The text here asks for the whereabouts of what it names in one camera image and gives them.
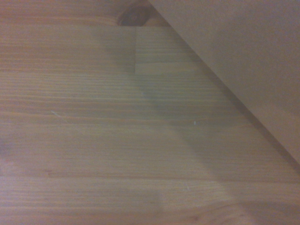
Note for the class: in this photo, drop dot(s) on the brown cardboard box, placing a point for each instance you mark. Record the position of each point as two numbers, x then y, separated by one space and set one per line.
246 51

